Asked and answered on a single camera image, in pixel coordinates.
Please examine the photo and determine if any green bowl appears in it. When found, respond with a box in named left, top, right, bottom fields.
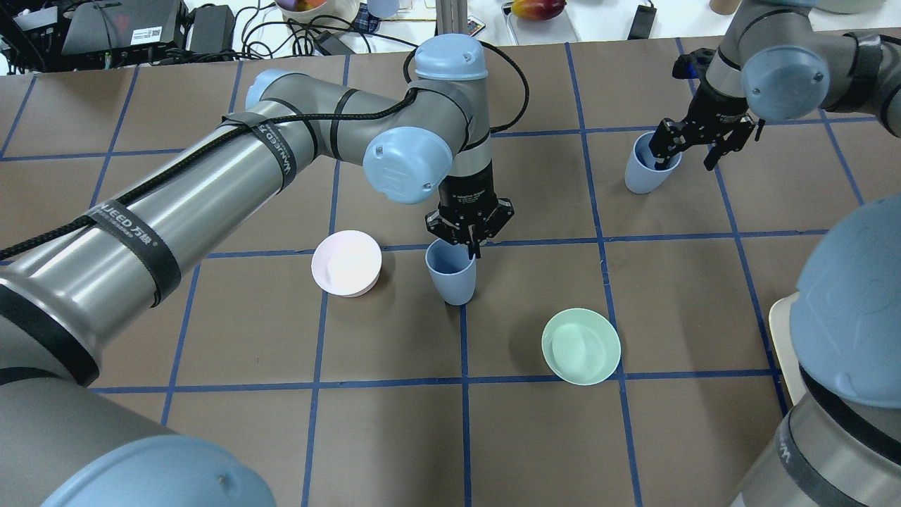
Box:
left=541, top=308, right=622, bottom=386

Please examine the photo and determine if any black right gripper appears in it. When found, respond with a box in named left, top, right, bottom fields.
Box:
left=650, top=84, right=764, bottom=171

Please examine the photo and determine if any aluminium frame post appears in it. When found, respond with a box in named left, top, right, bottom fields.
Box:
left=435, top=0, right=469, bottom=35

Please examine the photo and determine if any white toaster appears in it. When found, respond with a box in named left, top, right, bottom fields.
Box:
left=768, top=292, right=807, bottom=407

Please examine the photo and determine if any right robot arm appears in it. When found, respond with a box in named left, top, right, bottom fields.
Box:
left=626, top=1, right=899, bottom=506

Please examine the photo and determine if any black laptop computer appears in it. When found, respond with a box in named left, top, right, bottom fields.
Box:
left=14, top=0, right=187, bottom=57

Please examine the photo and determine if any pink bowl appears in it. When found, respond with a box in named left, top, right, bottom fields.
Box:
left=311, top=230, right=383, bottom=298

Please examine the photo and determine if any black power adapter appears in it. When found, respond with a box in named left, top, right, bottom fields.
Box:
left=627, top=4, right=657, bottom=39

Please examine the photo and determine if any bowl of coloured foam blocks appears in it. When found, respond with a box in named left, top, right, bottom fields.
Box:
left=275, top=1, right=360, bottom=31

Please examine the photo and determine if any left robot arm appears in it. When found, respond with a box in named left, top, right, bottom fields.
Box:
left=1, top=33, right=514, bottom=506

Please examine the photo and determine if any blue cup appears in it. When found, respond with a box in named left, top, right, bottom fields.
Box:
left=624, top=132, right=683, bottom=194
left=425, top=239, right=477, bottom=307

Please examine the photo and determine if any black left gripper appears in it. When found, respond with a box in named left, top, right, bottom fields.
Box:
left=424, top=176, right=515, bottom=261

